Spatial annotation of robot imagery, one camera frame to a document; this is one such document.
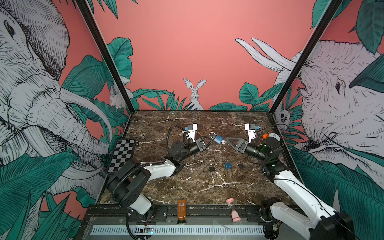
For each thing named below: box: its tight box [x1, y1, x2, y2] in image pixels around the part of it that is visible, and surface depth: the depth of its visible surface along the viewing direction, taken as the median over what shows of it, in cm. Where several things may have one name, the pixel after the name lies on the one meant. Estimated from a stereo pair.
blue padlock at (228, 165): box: [224, 159, 233, 170], surface depth 93 cm
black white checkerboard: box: [107, 138, 136, 173], surface depth 97 cm
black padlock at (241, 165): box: [237, 161, 245, 170], surface depth 95 cm
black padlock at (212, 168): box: [209, 164, 216, 172], surface depth 92 cm
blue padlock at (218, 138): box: [209, 132, 226, 145], surface depth 72 cm
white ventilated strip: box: [90, 225, 265, 236], surface depth 71 cm
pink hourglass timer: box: [226, 197, 242, 223], surface depth 75 cm
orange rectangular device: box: [177, 199, 186, 225], surface depth 73 cm
